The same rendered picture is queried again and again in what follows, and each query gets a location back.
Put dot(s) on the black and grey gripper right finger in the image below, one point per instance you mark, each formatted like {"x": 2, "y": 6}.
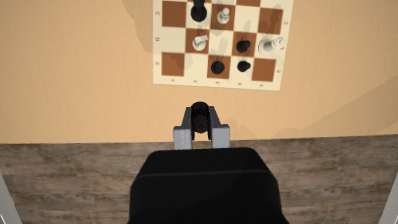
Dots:
{"x": 218, "y": 133}

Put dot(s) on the brown and cream chessboard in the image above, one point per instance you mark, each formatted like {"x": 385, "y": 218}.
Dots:
{"x": 176, "y": 62}

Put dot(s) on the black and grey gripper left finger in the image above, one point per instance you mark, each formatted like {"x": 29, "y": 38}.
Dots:
{"x": 184, "y": 135}

